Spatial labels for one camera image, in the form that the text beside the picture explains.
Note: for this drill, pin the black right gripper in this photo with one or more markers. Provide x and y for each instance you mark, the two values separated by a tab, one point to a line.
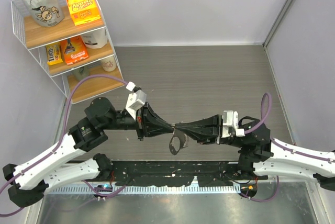
205	130

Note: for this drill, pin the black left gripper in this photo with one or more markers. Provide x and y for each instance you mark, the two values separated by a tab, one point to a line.
149	124

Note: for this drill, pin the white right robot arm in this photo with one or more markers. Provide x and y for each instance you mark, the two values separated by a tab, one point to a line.
259	154

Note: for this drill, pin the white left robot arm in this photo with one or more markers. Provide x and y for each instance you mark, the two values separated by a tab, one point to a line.
35	178

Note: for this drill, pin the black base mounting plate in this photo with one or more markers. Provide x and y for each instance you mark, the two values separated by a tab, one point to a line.
173	173

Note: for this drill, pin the cream white bottle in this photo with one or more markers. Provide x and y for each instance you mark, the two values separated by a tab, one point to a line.
108	64

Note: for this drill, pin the green bottle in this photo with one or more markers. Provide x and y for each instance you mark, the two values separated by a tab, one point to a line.
81	73

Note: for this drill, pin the white paper towel roll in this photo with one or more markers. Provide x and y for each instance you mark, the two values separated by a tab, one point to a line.
95	39

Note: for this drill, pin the orange snack packet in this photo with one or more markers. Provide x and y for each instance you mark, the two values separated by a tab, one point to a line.
73	50

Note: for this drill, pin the yellow candy bag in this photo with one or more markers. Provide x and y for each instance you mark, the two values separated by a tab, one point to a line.
53	51

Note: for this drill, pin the orange yellow snack box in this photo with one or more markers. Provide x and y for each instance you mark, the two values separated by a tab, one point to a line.
83	11

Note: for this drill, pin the grey paper bag with cartoon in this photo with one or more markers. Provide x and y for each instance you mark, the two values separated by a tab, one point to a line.
46	13

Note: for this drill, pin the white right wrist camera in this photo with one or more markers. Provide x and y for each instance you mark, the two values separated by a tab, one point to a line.
230	126

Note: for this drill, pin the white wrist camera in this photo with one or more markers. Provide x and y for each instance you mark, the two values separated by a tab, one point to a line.
136	99
230	126

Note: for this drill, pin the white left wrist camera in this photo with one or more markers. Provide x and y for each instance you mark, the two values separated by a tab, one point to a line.
136	99

